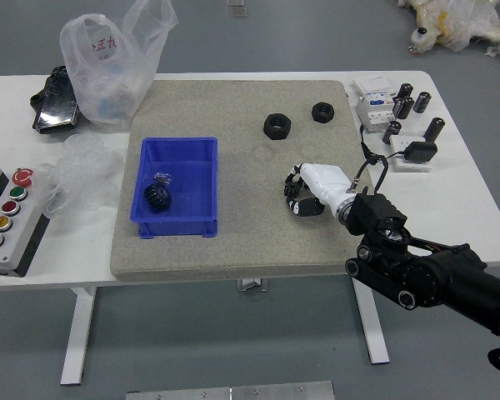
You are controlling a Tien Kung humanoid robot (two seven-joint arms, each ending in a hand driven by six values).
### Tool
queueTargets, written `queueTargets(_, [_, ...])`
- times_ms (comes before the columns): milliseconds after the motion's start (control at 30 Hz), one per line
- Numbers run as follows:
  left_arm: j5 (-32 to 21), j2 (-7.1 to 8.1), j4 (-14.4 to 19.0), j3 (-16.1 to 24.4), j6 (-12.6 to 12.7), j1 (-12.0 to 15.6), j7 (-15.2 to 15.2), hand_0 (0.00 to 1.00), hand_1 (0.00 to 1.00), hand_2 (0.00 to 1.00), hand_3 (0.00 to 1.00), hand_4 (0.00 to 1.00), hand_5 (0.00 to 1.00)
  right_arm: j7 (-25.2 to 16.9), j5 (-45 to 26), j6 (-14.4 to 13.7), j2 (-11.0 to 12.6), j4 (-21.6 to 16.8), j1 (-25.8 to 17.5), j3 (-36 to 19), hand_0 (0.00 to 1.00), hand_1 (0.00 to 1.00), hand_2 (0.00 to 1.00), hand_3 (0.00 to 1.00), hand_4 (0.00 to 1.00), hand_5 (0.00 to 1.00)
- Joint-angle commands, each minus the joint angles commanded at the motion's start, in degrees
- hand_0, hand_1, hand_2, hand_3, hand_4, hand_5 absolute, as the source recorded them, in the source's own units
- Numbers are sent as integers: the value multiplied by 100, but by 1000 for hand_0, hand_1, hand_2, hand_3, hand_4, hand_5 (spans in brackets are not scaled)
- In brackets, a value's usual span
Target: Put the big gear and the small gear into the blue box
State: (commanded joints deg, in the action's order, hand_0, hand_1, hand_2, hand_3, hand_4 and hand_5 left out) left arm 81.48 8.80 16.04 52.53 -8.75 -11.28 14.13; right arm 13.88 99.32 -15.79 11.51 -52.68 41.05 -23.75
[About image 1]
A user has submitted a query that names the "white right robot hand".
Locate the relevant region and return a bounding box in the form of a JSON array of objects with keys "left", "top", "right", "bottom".
[{"left": 283, "top": 163, "right": 355, "bottom": 218}]

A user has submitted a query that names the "small black gear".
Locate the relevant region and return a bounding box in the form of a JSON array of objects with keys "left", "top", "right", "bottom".
[{"left": 283, "top": 177, "right": 308, "bottom": 200}]

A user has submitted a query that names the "large black gear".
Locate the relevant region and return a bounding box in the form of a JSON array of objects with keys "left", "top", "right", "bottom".
[{"left": 142, "top": 182, "right": 173, "bottom": 215}]

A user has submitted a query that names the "small black hex nut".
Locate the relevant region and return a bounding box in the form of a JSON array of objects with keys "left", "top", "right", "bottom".
[{"left": 311, "top": 101, "right": 336, "bottom": 123}]

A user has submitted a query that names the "large black hex nut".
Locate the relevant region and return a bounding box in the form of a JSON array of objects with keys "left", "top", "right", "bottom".
[{"left": 262, "top": 112, "right": 292, "bottom": 141}]

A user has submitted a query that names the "grey button control box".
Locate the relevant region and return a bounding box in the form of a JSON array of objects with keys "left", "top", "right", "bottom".
[{"left": 0, "top": 160, "right": 52, "bottom": 278}]

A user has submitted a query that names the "white power socket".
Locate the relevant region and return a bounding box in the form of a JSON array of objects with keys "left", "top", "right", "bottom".
[{"left": 389, "top": 133, "right": 433, "bottom": 173}]

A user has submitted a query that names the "white circuit breaker blue label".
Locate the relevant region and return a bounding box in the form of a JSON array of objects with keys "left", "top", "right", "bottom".
[{"left": 352, "top": 77, "right": 397, "bottom": 133}]

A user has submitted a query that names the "grey-brown mat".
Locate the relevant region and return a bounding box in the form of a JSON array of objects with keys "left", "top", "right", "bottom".
[{"left": 109, "top": 79, "right": 393, "bottom": 281}]

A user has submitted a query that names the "black plug adapter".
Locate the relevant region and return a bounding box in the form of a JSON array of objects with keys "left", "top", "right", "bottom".
[{"left": 404, "top": 140, "right": 438, "bottom": 163}]

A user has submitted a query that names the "blue plastic bin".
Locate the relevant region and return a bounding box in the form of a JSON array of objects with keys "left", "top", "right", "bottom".
[{"left": 129, "top": 136, "right": 220, "bottom": 239}]

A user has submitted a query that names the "white table leg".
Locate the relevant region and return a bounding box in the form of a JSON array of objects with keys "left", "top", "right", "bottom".
[
  {"left": 351, "top": 275, "right": 391, "bottom": 366},
  {"left": 60, "top": 286, "right": 97, "bottom": 387}
]

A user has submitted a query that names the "small metal floor plate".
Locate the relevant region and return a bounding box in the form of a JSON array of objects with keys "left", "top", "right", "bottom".
[{"left": 227, "top": 0, "right": 250, "bottom": 18}]

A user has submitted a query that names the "plastic-wrapped plush toy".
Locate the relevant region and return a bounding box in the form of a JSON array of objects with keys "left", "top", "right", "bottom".
[{"left": 397, "top": 0, "right": 500, "bottom": 68}]

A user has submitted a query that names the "long metal floor plate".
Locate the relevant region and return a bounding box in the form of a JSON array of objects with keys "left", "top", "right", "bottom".
[{"left": 125, "top": 380, "right": 336, "bottom": 400}]

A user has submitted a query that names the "crumpled clear plastic wrap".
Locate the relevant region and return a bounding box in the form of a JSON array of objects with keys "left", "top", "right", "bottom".
[{"left": 36, "top": 133, "right": 126, "bottom": 218}]

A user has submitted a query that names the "white plastic bag red print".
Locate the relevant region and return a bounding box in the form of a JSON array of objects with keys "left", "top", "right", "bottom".
[{"left": 59, "top": 0, "right": 179, "bottom": 133}]

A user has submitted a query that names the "shiny black plastic tray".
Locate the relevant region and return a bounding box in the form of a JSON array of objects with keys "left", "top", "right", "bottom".
[{"left": 29, "top": 65, "right": 83, "bottom": 135}]

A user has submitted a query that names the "black plug cord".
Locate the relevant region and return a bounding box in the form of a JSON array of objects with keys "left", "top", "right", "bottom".
[{"left": 358, "top": 123, "right": 409, "bottom": 163}]

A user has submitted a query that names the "metal table bracket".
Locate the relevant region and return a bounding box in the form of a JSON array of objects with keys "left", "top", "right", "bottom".
[{"left": 236, "top": 277, "right": 270, "bottom": 293}]

